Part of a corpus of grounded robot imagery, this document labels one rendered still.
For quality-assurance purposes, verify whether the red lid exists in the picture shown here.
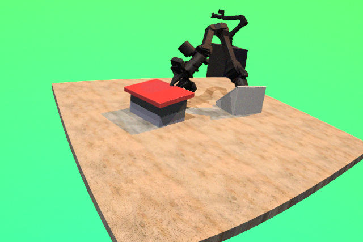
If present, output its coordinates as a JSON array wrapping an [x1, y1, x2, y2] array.
[[124, 79, 195, 108]]

